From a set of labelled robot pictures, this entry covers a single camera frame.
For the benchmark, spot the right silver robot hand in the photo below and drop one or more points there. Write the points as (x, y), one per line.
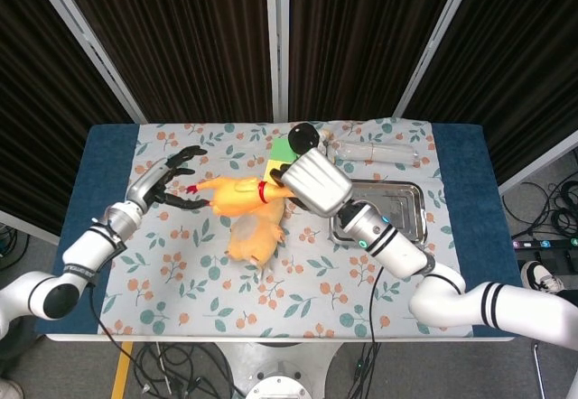
(316, 182)

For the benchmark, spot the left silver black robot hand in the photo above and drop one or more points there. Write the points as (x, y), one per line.
(146, 184)

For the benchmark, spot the yellow rubber chicken toy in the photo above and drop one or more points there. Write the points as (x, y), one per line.
(235, 196)

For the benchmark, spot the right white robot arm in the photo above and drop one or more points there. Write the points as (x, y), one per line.
(397, 250)

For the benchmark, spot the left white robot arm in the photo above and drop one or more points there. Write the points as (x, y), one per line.
(86, 245)

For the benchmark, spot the stainless steel tray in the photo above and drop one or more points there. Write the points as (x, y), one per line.
(397, 209)

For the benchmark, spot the yellow and green foam block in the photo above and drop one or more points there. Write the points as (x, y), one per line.
(281, 151)

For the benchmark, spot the black and white plush doll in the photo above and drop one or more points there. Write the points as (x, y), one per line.
(302, 136)

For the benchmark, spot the blue table cover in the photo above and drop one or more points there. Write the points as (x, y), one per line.
(99, 164)

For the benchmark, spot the clear plastic bottle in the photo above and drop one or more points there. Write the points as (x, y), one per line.
(375, 151)

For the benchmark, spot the yellow plush pig toy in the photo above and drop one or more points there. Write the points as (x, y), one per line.
(253, 241)

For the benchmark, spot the floral printed tablecloth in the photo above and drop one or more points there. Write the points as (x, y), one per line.
(203, 290)

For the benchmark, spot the yellow floor tape strip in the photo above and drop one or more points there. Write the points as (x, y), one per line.
(121, 372)

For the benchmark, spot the black power strip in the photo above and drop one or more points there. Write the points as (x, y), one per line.
(546, 243)

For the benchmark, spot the white black sneaker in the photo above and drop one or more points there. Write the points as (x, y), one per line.
(539, 277)

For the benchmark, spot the grey shoe toe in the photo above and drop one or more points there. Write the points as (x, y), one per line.
(10, 390)

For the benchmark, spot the white partition frame post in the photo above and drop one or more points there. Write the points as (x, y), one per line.
(277, 42)
(440, 38)
(90, 42)

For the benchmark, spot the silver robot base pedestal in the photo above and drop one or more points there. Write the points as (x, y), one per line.
(280, 372)

